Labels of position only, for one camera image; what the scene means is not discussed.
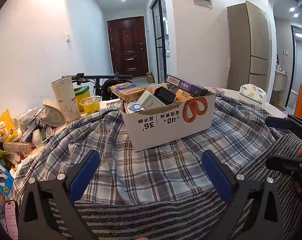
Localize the white tumbler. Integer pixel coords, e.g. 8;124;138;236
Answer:
51;77;81;123

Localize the black framed glass door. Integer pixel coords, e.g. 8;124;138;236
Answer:
151;0;168;83

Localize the printed tissue pack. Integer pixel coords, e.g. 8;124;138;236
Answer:
239;84;266;105

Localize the small white green box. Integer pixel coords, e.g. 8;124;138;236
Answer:
138;90;168;110

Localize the white plastic bottle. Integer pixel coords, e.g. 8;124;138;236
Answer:
2;142;31;153

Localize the yellow jelly cup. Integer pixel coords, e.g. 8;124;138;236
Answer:
79;96;101;114

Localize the grey striped fleece garment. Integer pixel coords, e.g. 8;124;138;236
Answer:
48;132;302;240

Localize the yellow tub green lid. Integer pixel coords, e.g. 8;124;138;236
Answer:
73;86;90;112

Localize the gold blue cigarette carton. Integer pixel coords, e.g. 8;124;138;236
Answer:
110;82;145;100

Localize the brown door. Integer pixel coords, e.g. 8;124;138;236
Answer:
107;16;149;78

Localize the dark purple cigarette carton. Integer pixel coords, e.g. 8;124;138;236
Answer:
165;74;208;97

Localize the blue cartoon card packet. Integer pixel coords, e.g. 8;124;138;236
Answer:
0;161;14;197

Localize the blue plaid shirt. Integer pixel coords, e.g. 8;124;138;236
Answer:
12;95;302;203

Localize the small black box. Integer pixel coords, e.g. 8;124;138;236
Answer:
153;86;177;105

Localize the smartphone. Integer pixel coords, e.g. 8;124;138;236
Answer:
4;200;19;240

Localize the gold box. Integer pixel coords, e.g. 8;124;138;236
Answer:
175;90;194;102

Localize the grey cup face mask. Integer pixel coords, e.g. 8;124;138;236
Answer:
42;99;66;127

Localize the blue bear print packet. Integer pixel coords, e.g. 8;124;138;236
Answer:
124;101;147;113

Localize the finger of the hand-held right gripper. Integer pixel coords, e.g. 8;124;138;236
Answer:
266;154;302;180
265;114;302;140

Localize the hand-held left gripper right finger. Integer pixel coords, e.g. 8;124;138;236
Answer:
202;150;284;240

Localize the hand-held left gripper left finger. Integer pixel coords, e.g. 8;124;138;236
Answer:
18;149;100;240

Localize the yellow packet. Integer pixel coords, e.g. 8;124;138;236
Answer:
0;109;20;143

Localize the red white cigarette pack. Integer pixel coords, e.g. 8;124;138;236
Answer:
205;87;225;96

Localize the grey refrigerator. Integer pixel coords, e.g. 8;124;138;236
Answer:
227;1;270;95

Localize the black bicycle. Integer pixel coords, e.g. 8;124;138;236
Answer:
61;72;132;100

